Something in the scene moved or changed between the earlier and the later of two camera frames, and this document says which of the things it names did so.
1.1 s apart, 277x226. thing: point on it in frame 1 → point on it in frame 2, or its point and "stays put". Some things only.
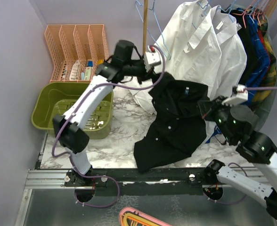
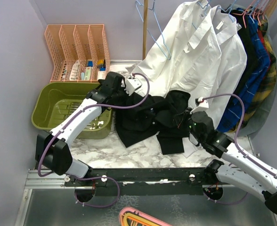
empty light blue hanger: [169, 59] stays put
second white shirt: [233, 63] stays put
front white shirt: [192, 50] stays put
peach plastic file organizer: [75, 51] stays put
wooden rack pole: [145, 25] stays put
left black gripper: [146, 75] → [126, 96]
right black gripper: [207, 108] → [182, 117]
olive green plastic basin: [57, 98] stays put
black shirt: [178, 126] → [154, 116]
